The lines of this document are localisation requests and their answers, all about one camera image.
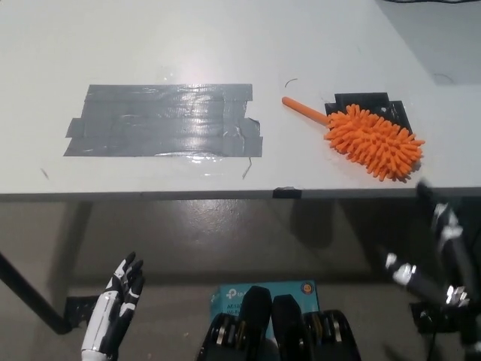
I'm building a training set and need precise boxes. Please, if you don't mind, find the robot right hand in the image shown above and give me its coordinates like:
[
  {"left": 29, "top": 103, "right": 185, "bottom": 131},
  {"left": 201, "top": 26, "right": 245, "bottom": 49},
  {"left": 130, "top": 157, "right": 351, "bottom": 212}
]
[{"left": 385, "top": 180, "right": 481, "bottom": 310}]

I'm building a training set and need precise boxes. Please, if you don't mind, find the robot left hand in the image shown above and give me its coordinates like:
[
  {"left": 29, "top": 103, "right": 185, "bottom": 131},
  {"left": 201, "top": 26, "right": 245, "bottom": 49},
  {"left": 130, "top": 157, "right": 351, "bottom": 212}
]
[{"left": 80, "top": 251, "right": 146, "bottom": 359}]

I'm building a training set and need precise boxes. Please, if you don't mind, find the orange microfibre duster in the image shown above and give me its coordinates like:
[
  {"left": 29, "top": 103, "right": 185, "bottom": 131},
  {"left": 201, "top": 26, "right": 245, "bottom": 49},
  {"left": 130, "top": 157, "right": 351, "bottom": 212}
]
[{"left": 281, "top": 96, "right": 426, "bottom": 184}]

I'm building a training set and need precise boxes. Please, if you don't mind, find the black table leg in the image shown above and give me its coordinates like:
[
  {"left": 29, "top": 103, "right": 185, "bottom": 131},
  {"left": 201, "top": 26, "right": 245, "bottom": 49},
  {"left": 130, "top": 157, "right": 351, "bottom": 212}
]
[{"left": 0, "top": 250, "right": 73, "bottom": 335}]

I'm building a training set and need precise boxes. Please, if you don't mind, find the teal router box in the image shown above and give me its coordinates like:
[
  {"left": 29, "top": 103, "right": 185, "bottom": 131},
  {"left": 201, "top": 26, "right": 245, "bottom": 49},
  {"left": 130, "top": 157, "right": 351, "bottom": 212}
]
[{"left": 209, "top": 279, "right": 321, "bottom": 330}]

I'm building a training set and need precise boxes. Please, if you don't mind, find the grey duct tape patch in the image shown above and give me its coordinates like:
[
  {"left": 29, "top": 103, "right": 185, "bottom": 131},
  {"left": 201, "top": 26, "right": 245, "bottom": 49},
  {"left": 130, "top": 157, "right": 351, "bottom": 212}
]
[{"left": 62, "top": 83, "right": 264, "bottom": 158}]

